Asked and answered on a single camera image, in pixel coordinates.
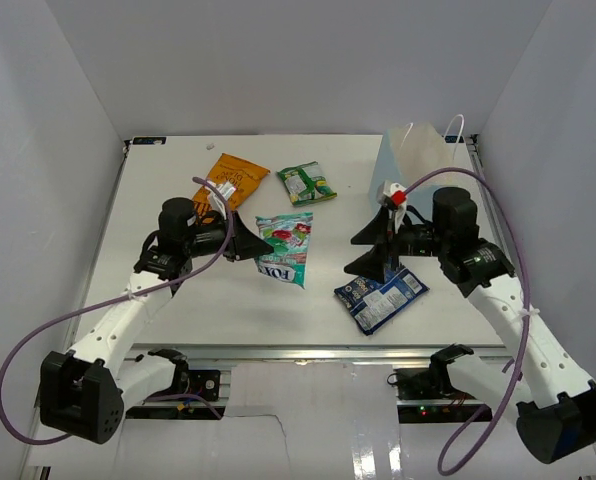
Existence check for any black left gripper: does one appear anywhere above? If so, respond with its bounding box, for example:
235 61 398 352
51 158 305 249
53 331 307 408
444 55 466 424
182 210 272 262

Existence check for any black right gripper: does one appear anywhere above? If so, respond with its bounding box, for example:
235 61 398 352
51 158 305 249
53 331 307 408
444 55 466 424
344 205 451 283

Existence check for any teal Fox's mint bag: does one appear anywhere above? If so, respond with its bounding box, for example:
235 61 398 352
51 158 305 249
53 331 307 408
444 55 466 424
256 212 313 288

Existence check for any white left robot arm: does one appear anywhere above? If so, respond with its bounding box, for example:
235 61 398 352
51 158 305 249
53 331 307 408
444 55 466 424
39 197 273 444

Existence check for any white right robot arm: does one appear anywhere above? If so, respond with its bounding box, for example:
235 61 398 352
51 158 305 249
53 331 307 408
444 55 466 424
344 181 596 464

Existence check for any blue cookie bag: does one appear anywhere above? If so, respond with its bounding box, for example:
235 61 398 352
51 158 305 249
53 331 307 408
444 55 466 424
334 266 429 336

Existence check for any orange potato chips bag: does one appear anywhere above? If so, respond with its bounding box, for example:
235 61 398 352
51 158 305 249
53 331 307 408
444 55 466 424
206 153 270 210

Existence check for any green snack bag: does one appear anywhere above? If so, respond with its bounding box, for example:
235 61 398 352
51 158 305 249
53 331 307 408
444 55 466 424
276 161 337 207

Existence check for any light blue paper bag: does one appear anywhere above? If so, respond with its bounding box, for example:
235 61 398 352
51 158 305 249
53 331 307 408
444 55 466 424
368 114 465 214

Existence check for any black label sticker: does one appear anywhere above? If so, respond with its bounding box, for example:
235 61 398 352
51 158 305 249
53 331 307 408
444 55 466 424
131 136 167 145

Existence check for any white front cardboard panel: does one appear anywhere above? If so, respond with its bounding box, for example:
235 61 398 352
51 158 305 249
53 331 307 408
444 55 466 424
26 359 596 480

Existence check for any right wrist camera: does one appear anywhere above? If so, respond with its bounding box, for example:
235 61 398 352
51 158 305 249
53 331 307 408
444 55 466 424
377 180 407 232

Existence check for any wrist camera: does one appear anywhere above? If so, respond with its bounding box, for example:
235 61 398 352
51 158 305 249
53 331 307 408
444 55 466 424
377 180 407 232
207 180 237 218

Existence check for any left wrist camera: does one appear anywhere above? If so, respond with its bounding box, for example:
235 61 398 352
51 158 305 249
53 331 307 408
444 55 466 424
207 180 237 218

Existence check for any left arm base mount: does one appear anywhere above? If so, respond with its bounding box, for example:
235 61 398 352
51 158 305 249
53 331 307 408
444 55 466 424
146 369 221 402

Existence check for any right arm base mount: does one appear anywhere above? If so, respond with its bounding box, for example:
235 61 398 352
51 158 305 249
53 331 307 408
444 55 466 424
386 368 457 400

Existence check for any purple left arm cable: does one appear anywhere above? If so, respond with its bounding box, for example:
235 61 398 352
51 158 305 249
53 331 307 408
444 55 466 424
0 175 237 446

